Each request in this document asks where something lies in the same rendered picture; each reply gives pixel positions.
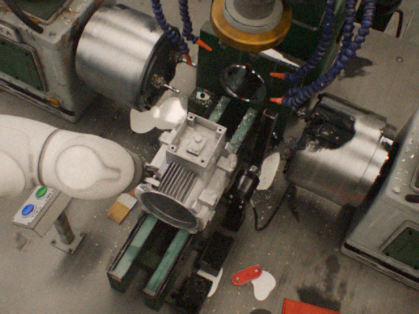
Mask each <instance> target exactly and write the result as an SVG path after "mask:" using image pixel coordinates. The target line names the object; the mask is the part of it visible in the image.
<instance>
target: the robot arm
mask: <svg viewBox="0 0 419 314"><path fill-rule="evenodd" d="M158 171H159V168H157V167H155V166H148V165H146V163H145V162H143V161H142V160H141V158H140V157H139V156H137V155H136V154H135V152H131V151H129V150H128V149H126V148H124V147H122V146H120V145H119V144H117V143H116V142H114V141H112V140H109V139H105V138H102V137H98V136H95V135H87V134H81V133H75V132H71V131H65V130H60V129H58V128H54V127H52V126H49V125H48V124H44V123H42V122H38V121H34V120H30V119H26V118H20V117H15V116H11V115H7V114H0V198H13V197H15V196H17V195H19V194H21V193H22V192H25V191H26V190H29V189H32V188H35V187H36V186H46V187H49V188H53V189H56V190H59V191H61V192H64V193H66V194H67V195H69V196H71V197H74V198H79V199H82V200H106V199H109V198H112V197H114V196H116V195H118V194H124V193H127V192H129V191H131V190H132V189H134V188H135V187H137V186H138V185H139V184H141V183H143V184H147V183H150V184H149V186H151V187H153V188H154V189H155V190H158V187H159V185H160V182H161V180H162V178H161V177H160V175H161V174H160V173H159V172H158Z"/></svg>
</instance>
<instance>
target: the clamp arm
mask: <svg viewBox="0 0 419 314"><path fill-rule="evenodd" d="M277 117H278V113H277V112H276V111H273V110H271V109H269V108H266V109H265V110H264V112H263V115H262V118H261V125H260V127H259V132H258V134H257V138H256V141H255V145H254V148H253V152H252V155H251V159H250V162H249V166H248V170H249V169H250V168H251V169H254V167H255V169H254V170H255V171H256V173H258V174H259V172H260V168H261V165H262V162H263V159H264V156H265V153H266V149H267V146H268V143H269V140H270V138H271V135H272V132H273V129H274V125H275V123H276V119H277ZM251 166H252V167H251Z"/></svg>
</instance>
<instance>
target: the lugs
mask: <svg viewBox="0 0 419 314"><path fill-rule="evenodd" d="M181 125H182V123H179V124H178V125H177V126H176V128H175V131H176V132H177V131H178V129H179V128H180V126H181ZM233 148H234V147H233V146H232V145H231V144H230V143H229V142H225V144H224V145H223V147H222V151H223V152H224V154H225V155H227V154H231V152H232V150H233ZM149 184H150V183H147V184H143V183H141V184H140V187H141V188H142V189H143V190H144V191H145V192H146V191H151V190H152V189H153V188H152V187H151V186H149ZM187 208H188V209H189V210H190V211H191V212H192V213H193V214H199V212H200V210H201V208H202V206H201V205H200V204H199V203H198V202H197V201H191V202H190V204H189V206H188V207H187ZM142 209H143V210H144V211H146V212H147V213H151V212H150V211H149V210H147V209H146V208H145V206H144V205H143V207H142ZM187 231H188V232H189V233H190V234H196V233H197V230H195V229H192V230H187Z"/></svg>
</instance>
